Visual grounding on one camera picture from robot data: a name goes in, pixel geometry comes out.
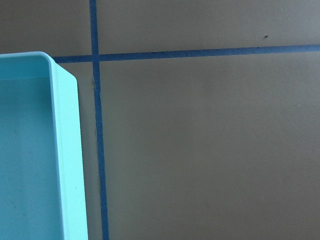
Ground light blue plastic bin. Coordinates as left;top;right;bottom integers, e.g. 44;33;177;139
0;52;89;240

